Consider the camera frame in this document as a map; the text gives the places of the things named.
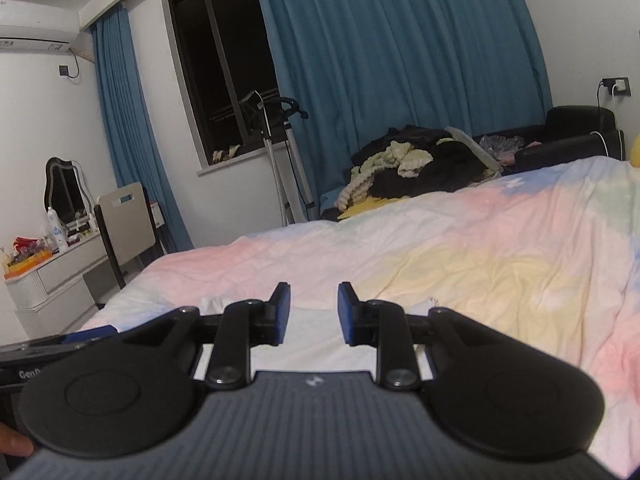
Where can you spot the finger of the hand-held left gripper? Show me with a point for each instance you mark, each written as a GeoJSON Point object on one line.
{"type": "Point", "coordinates": [92, 334]}

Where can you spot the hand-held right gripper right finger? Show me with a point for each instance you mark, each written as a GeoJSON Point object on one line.
{"type": "Point", "coordinates": [346, 312]}

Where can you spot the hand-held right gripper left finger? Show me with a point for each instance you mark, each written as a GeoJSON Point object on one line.
{"type": "Point", "coordinates": [281, 312]}

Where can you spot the light grey printed t-shirt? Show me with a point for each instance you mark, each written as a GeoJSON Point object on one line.
{"type": "Point", "coordinates": [310, 340]}

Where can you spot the pile of black clothes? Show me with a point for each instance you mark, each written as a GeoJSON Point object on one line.
{"type": "Point", "coordinates": [450, 167]}

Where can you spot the person's left hand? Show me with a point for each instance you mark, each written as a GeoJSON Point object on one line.
{"type": "Point", "coordinates": [12, 442]}

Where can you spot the white vanity dresser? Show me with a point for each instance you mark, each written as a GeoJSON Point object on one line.
{"type": "Point", "coordinates": [55, 285]}

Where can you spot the orange organizer tray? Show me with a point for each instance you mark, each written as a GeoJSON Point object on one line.
{"type": "Point", "coordinates": [25, 262]}

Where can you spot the white spray bottle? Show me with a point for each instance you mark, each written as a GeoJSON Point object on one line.
{"type": "Point", "coordinates": [57, 232]}

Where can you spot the yellow cloth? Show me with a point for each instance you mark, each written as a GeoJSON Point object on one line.
{"type": "Point", "coordinates": [367, 206]}

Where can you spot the red packets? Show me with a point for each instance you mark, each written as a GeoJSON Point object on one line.
{"type": "Point", "coordinates": [27, 246]}

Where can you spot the white box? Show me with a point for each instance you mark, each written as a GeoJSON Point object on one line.
{"type": "Point", "coordinates": [155, 214]}

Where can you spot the wavy framed vanity mirror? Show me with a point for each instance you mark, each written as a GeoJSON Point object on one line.
{"type": "Point", "coordinates": [62, 185]}

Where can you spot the garment steamer stand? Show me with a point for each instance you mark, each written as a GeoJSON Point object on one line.
{"type": "Point", "coordinates": [287, 160]}

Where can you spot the cream knitted scarf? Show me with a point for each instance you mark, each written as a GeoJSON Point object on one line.
{"type": "Point", "coordinates": [385, 160]}

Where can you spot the cloth on window sill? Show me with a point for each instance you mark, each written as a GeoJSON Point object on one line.
{"type": "Point", "coordinates": [225, 153]}

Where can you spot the pastel tie-dye blanket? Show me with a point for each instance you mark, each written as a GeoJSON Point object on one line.
{"type": "Point", "coordinates": [500, 240]}

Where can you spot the white laundry basket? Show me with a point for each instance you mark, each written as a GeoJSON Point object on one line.
{"type": "Point", "coordinates": [477, 147]}

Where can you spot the narrow blue curtain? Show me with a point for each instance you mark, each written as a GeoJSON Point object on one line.
{"type": "Point", "coordinates": [130, 125]}

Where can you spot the clear plastic bag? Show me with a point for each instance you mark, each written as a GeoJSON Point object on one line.
{"type": "Point", "coordinates": [500, 146]}

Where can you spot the dark framed window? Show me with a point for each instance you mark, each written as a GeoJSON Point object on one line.
{"type": "Point", "coordinates": [220, 70]}

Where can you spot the wide blue curtain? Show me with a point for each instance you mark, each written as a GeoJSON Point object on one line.
{"type": "Point", "coordinates": [400, 60]}

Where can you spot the black leather sofa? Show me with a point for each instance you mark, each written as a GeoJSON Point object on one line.
{"type": "Point", "coordinates": [575, 132]}

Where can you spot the white air conditioner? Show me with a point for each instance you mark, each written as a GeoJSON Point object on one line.
{"type": "Point", "coordinates": [30, 27]}

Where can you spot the yellow round object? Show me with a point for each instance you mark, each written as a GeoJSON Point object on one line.
{"type": "Point", "coordinates": [636, 150]}

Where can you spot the beige chair with black frame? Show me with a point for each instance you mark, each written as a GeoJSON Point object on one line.
{"type": "Point", "coordinates": [127, 225]}

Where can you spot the dark wall switch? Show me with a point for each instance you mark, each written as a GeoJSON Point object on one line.
{"type": "Point", "coordinates": [63, 70]}

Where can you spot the wall socket with charger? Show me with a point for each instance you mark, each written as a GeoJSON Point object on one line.
{"type": "Point", "coordinates": [619, 86]}

